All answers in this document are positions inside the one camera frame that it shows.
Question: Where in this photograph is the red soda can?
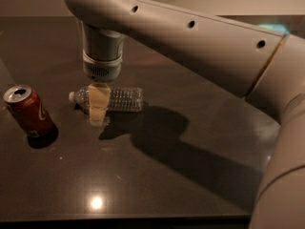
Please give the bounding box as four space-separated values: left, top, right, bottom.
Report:
3 84 53 138

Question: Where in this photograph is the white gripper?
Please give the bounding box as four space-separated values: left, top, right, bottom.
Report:
81 23 125 126

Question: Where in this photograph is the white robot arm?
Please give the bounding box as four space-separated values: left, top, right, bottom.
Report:
64 0 305 229

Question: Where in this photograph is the clear water bottle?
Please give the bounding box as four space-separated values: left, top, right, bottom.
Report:
69 86 143 114

